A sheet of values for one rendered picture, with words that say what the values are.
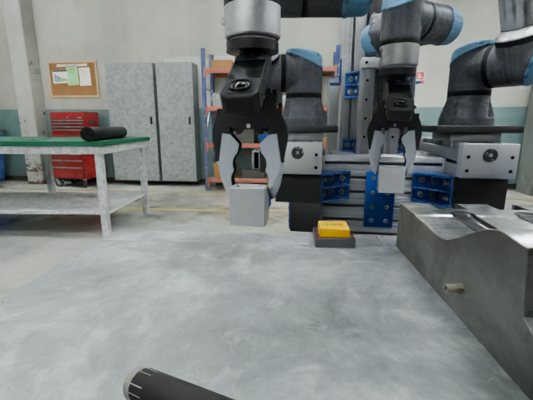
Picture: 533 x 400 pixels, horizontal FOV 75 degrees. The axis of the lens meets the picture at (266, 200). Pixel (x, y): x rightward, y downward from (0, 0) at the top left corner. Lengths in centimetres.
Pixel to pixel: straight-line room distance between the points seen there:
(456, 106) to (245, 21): 83
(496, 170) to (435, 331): 66
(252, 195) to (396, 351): 25
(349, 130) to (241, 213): 90
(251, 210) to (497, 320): 31
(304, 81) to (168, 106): 503
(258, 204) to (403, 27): 46
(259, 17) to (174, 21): 605
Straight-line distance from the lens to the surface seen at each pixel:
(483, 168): 107
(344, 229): 72
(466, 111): 118
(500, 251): 44
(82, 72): 710
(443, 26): 86
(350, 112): 133
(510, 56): 114
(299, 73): 113
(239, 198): 48
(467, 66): 120
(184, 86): 599
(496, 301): 45
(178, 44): 643
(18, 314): 58
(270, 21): 49
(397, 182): 75
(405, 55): 76
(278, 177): 48
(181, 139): 600
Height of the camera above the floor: 104
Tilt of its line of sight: 12 degrees down
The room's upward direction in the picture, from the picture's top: straight up
